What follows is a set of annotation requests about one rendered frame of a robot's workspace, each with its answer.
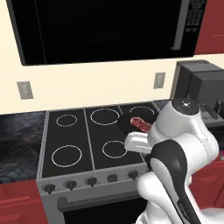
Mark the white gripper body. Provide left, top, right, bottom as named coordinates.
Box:
left=124, top=131, right=155, bottom=155

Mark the red raw steak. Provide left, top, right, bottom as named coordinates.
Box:
left=129, top=116, right=153, bottom=132

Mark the black stove knob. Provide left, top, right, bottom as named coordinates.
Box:
left=127, top=170, right=140, bottom=181
left=107, top=173, right=119, bottom=184
left=84, top=176, right=99, bottom=188
left=41, top=183, right=56, bottom=195
left=64, top=179, right=79, bottom=192

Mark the black hob with steel stove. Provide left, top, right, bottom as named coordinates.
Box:
left=36, top=101, right=165, bottom=224

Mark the black oven door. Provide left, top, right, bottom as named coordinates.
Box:
left=58, top=198, right=147, bottom=224

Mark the red base cupboard door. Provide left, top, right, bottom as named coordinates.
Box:
left=188, top=153, right=224, bottom=210

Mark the black microwave oven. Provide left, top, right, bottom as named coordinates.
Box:
left=5, top=0, right=208, bottom=67

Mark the red drawer front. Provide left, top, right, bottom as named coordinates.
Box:
left=0, top=178, right=46, bottom=212

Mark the grey wall socket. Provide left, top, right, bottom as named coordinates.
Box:
left=16, top=80, right=34, bottom=101
left=153, top=72, right=166, bottom=90

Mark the dark oven door handle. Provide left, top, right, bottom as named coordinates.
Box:
left=57, top=191, right=144, bottom=213

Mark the grey microwave door handle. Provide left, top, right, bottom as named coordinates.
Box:
left=171, top=0, right=191, bottom=52

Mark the red wall cupboard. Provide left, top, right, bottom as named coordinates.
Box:
left=194, top=0, right=224, bottom=56

